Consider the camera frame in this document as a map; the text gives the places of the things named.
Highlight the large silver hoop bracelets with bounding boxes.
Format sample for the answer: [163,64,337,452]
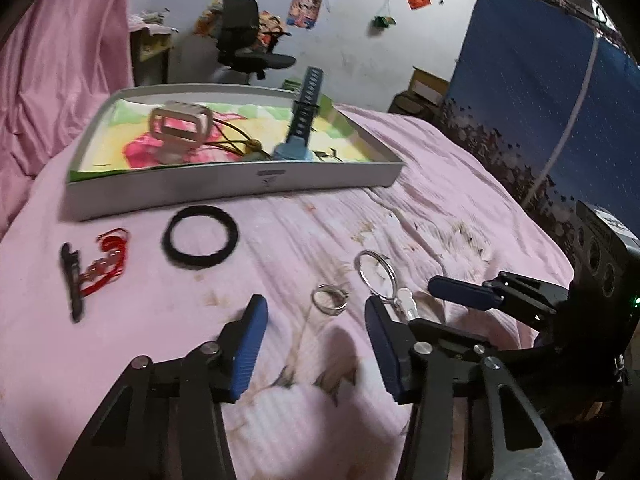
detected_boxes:
[354,249,399,304]

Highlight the brown hair tie with beads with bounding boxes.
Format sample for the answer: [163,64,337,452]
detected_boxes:
[209,116,271,162]

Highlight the black clip with red tassel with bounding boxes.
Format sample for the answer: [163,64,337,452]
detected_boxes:
[60,229,130,323]

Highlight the pink floral bed sheet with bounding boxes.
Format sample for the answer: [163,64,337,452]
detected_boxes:
[1,106,573,479]

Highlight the beige hair claw clip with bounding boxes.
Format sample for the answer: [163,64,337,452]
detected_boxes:
[149,101,214,165]

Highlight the grey cardboard box lid tray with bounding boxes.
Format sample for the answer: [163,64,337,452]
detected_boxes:
[62,84,404,220]

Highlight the blue starry fabric wardrobe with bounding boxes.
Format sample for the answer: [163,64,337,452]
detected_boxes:
[440,0,639,238]

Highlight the green plastic stool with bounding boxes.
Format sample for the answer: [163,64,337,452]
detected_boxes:
[281,79,302,92]

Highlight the black office chair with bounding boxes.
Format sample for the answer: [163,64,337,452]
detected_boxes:
[217,0,296,80]

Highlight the wooden desk with clutter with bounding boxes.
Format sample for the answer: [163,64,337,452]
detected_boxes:
[128,8,178,87]

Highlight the pink satin curtain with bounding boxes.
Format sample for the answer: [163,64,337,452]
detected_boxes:
[1,0,132,231]

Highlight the small silver ring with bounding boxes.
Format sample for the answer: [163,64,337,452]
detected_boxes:
[310,283,350,317]

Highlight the black fuzzy hair tie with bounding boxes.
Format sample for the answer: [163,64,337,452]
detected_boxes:
[160,204,241,271]

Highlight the blue black watch strap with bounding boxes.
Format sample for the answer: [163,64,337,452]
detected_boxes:
[271,65,326,162]

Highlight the cardboard box by wall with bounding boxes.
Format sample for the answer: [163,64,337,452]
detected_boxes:
[388,67,449,122]

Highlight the green wall hanger ornament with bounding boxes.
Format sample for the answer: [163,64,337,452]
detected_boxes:
[372,15,396,29]

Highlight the cartoon poster on wall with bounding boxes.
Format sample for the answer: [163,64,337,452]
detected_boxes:
[286,0,322,29]

